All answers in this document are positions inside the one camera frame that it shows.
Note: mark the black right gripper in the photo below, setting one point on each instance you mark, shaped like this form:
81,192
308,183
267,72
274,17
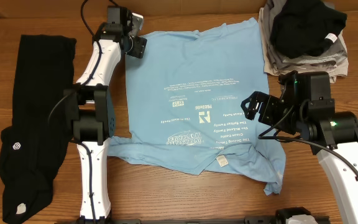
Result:
270,104

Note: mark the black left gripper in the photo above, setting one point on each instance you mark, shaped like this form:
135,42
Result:
138,45

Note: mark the light blue printed t-shirt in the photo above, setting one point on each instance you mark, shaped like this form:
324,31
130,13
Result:
184,105

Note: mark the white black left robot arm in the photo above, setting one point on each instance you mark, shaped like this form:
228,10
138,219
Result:
89,109

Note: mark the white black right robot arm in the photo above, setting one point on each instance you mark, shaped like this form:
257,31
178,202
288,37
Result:
305,112

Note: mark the grey folded clothes stack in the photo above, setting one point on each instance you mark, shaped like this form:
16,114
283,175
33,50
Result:
334,61

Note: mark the black folded garment on stack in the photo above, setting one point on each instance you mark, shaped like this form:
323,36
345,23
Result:
306,27

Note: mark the brown cardboard backboard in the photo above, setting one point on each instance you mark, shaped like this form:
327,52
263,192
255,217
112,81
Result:
71,8

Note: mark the black garment with white logo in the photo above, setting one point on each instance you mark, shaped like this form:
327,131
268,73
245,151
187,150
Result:
35,144

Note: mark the black base rail with mounts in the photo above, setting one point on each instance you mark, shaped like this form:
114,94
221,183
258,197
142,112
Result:
281,216

